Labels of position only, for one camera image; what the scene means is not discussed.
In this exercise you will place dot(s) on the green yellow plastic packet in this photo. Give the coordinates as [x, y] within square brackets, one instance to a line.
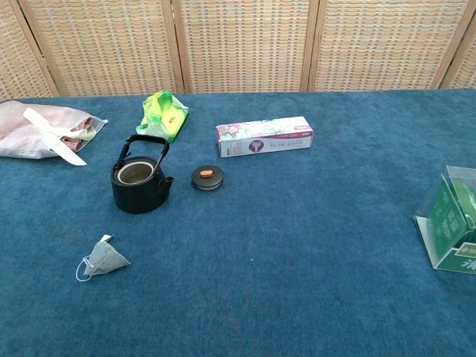
[165, 115]

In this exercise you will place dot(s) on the pink translucent bag white ribbon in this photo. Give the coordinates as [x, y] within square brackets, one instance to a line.
[26, 130]

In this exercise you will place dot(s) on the black teapot lid orange knob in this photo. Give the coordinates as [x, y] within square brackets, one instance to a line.
[207, 179]

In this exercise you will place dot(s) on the clear box of green sachets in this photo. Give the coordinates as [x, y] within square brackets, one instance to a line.
[446, 223]

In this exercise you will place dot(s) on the pink floral long carton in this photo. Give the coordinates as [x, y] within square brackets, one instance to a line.
[267, 143]

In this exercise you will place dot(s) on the black cast iron teapot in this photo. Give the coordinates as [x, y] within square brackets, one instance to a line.
[139, 197]

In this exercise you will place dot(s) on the blue carpet table cover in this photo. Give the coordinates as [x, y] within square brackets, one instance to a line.
[282, 241]

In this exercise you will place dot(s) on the woven wooden folding screen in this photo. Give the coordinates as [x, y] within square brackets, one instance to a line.
[245, 44]

